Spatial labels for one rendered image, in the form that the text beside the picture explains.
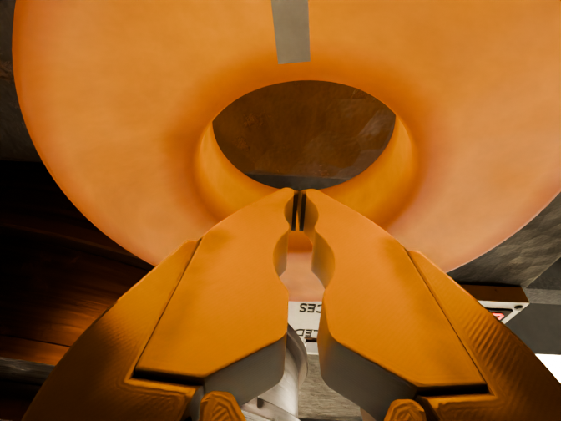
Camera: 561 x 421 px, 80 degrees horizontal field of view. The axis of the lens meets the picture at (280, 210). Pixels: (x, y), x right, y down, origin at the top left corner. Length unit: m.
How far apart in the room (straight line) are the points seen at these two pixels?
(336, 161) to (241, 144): 0.05
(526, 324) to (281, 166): 9.31
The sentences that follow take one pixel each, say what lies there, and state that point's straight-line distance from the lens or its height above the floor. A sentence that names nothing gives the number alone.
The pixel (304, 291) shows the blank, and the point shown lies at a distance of 0.15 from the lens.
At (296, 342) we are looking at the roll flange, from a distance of 0.31.
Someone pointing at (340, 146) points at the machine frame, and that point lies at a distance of 0.18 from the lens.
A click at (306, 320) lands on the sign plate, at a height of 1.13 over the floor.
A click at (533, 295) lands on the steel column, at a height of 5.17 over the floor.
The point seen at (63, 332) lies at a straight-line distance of 0.21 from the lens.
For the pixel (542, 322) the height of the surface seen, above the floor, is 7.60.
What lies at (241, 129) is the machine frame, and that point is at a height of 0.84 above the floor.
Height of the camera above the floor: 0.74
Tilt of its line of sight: 47 degrees up
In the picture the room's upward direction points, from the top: 176 degrees counter-clockwise
